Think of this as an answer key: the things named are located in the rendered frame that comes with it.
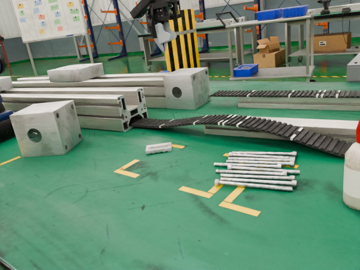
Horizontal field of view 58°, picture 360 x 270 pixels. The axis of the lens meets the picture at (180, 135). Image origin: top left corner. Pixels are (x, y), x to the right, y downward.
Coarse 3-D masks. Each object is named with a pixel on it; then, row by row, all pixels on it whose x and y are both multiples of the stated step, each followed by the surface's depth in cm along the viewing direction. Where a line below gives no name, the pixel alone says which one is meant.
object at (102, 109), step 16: (16, 96) 94; (32, 96) 90; (48, 96) 87; (64, 96) 83; (80, 96) 80; (96, 96) 78; (112, 96) 75; (128, 96) 81; (144, 96) 82; (80, 112) 82; (96, 112) 79; (112, 112) 76; (128, 112) 77; (144, 112) 84; (96, 128) 81; (112, 128) 78; (128, 128) 78
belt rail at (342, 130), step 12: (276, 120) 61; (288, 120) 60; (300, 120) 60; (312, 120) 59; (324, 120) 58; (336, 120) 57; (204, 132) 68; (216, 132) 66; (228, 132) 65; (240, 132) 64; (252, 132) 62; (264, 132) 61; (324, 132) 55; (336, 132) 54; (348, 132) 53
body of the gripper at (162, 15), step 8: (160, 0) 99; (168, 0) 97; (176, 0) 100; (152, 8) 100; (160, 8) 99; (168, 8) 97; (176, 8) 101; (152, 16) 100; (160, 16) 100; (168, 16) 97; (176, 16) 101
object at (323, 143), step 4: (324, 136) 54; (320, 140) 53; (324, 140) 53; (328, 140) 53; (332, 140) 53; (316, 144) 52; (320, 144) 52; (324, 144) 52; (328, 144) 52; (316, 148) 51; (320, 148) 51; (324, 148) 50
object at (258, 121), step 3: (258, 117) 61; (255, 120) 60; (258, 120) 60; (261, 120) 60; (264, 120) 60; (252, 123) 59; (255, 123) 59; (258, 123) 58; (261, 123) 59; (246, 126) 58; (249, 126) 58; (252, 126) 57; (255, 126) 57; (252, 129) 57
